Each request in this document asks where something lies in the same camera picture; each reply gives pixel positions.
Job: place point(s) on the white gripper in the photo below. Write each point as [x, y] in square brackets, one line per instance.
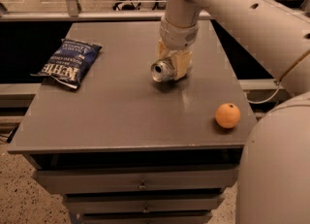
[176, 37]

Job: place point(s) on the silver 7up soda can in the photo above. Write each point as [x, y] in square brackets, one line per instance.
[162, 70]

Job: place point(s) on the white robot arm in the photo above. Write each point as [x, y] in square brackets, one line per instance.
[274, 171]

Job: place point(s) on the orange fruit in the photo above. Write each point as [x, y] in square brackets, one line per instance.
[227, 115]

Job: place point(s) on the blue kettle chips bag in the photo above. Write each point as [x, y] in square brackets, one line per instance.
[70, 63]

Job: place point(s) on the grey drawer cabinet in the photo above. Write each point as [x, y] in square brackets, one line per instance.
[120, 118]

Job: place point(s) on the grey metal railing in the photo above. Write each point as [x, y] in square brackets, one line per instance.
[76, 10]

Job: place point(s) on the top grey drawer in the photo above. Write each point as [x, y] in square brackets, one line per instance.
[137, 179]

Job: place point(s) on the grey drawer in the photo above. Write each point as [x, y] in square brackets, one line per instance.
[137, 179]
[166, 217]
[145, 202]

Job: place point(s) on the middle grey drawer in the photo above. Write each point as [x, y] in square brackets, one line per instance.
[145, 202]

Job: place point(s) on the bottom grey drawer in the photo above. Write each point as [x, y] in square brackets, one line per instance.
[166, 217]

